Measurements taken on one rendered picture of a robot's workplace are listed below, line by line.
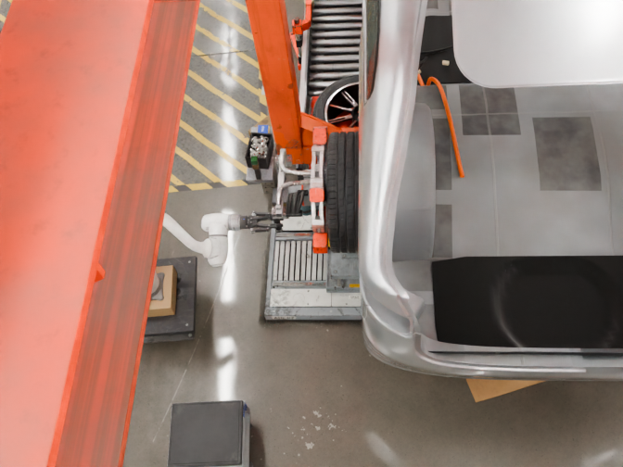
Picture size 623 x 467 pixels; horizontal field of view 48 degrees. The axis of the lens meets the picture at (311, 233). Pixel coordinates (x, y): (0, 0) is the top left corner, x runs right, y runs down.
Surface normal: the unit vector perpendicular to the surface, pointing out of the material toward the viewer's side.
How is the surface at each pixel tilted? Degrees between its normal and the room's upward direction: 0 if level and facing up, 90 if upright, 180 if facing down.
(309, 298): 0
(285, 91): 90
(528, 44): 31
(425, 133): 8
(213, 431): 0
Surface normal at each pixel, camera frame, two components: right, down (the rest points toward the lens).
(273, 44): -0.04, 0.87
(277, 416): -0.08, -0.50
